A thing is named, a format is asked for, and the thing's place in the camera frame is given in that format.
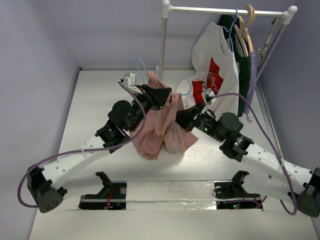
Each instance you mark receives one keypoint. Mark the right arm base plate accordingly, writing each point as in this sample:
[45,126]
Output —
[230,195]

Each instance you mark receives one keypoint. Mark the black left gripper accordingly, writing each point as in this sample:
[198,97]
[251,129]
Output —
[158,96]

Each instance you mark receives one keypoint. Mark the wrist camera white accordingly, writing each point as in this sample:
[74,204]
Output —
[129,81]
[208,98]

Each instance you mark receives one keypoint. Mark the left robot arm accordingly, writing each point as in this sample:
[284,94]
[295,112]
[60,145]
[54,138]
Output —
[45,180]

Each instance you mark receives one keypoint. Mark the wooden clip hanger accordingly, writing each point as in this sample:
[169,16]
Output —
[263,50]

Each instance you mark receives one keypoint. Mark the white Coca-Cola t shirt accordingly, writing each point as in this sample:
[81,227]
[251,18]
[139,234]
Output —
[215,67]

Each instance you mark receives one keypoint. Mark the lilac t shirt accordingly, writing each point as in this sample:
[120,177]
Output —
[253,77]

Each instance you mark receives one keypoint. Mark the pink t shirt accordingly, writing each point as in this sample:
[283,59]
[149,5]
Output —
[160,122]

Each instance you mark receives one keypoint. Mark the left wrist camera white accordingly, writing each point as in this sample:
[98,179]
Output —
[129,81]

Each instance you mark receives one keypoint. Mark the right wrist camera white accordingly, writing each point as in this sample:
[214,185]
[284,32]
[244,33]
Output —
[208,98]

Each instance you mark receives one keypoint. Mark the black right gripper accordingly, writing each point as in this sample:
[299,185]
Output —
[196,115]

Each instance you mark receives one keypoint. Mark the dark green t shirt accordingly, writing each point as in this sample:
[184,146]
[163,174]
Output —
[243,62]

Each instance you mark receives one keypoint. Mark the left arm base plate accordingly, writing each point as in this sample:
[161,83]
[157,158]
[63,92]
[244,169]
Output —
[112,195]

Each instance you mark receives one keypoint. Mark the white clothes rack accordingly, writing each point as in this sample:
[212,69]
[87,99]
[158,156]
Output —
[285,17]

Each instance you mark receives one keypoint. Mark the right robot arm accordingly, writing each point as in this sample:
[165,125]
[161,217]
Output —
[282,180]

